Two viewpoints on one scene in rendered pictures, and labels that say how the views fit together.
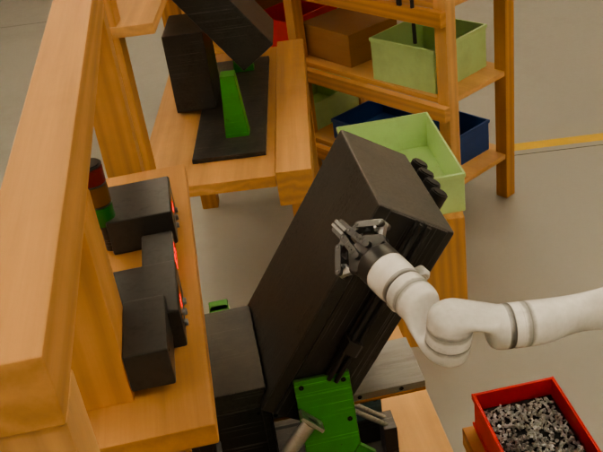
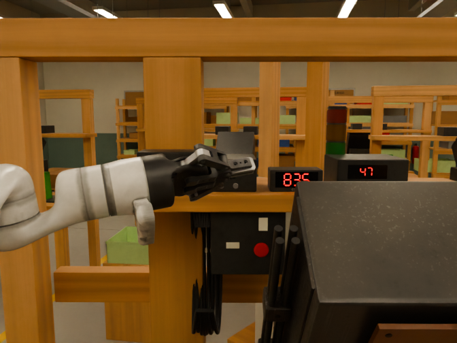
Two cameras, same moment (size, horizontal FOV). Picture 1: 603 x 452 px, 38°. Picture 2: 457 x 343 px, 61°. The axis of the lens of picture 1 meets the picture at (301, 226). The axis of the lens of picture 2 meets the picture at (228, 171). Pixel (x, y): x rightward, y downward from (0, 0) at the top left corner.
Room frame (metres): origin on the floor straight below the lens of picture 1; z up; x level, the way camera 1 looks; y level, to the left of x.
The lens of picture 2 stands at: (1.37, -0.64, 1.71)
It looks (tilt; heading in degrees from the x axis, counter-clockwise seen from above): 8 degrees down; 96
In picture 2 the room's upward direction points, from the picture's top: straight up
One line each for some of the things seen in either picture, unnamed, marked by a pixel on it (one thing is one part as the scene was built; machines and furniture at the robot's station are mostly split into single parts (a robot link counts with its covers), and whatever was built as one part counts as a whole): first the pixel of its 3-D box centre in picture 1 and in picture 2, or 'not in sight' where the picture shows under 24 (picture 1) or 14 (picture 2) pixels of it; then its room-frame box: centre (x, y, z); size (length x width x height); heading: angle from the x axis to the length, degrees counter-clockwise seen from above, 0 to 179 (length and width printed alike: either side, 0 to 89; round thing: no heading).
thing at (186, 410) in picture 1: (134, 285); (290, 192); (1.43, 0.33, 1.52); 0.90 x 0.25 x 0.04; 5
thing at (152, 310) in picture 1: (149, 341); (171, 165); (1.14, 0.27, 1.59); 0.15 x 0.07 x 0.07; 5
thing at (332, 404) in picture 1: (326, 411); not in sight; (1.38, 0.01, 1.17); 0.13 x 0.12 x 0.20; 5
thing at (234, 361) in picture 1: (230, 409); not in sight; (1.54, 0.22, 1.07); 0.30 x 0.18 x 0.34; 5
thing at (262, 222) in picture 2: not in sight; (247, 235); (1.32, 0.27, 1.42); 0.17 x 0.12 x 0.15; 5
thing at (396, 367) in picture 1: (332, 380); not in sight; (1.54, -0.02, 1.11); 0.39 x 0.16 x 0.03; 95
